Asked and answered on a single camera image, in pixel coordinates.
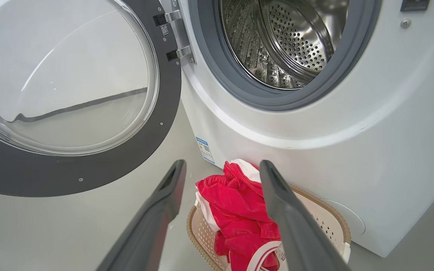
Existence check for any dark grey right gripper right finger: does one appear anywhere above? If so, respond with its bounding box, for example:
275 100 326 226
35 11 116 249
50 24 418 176
259 160 351 271

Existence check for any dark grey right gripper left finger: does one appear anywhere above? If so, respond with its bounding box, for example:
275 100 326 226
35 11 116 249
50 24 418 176
96 160 187 271

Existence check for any red garment with white stripes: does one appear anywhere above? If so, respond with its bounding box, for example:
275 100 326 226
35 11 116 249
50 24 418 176
195 159 289 271

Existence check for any dark grey round glass door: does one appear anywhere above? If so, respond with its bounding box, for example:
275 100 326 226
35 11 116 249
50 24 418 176
0 0 182 197

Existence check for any cream basket with brown rim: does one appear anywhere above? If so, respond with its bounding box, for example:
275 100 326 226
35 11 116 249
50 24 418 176
186 184 352 271

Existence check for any white front-load washing machine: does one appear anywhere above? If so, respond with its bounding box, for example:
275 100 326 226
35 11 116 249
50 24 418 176
159 0 434 258

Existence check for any metal door hinge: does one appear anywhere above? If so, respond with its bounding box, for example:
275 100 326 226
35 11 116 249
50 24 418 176
153 0 197 64

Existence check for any black door latch socket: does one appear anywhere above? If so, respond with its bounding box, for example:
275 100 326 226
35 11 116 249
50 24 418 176
401 0 430 12

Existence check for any round white filter cover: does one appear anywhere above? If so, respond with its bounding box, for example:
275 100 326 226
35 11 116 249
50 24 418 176
321 199 366 236

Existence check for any blue white energy sticker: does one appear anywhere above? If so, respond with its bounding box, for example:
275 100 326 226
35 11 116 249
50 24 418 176
196 137 215 164

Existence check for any steel perforated washer drum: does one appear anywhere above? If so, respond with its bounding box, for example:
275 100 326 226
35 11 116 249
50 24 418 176
219 0 350 90

